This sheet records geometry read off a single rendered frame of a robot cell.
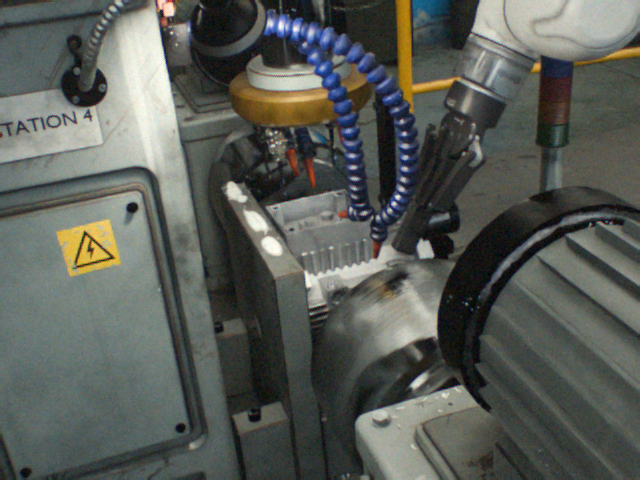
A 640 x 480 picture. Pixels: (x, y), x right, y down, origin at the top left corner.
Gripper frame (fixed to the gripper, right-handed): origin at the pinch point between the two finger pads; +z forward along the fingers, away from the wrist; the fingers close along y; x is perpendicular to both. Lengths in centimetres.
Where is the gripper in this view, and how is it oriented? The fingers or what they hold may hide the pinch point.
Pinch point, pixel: (412, 228)
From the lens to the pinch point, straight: 107.8
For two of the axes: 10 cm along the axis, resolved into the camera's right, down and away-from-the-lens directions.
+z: -4.0, 8.7, 2.8
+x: 8.6, 2.5, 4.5
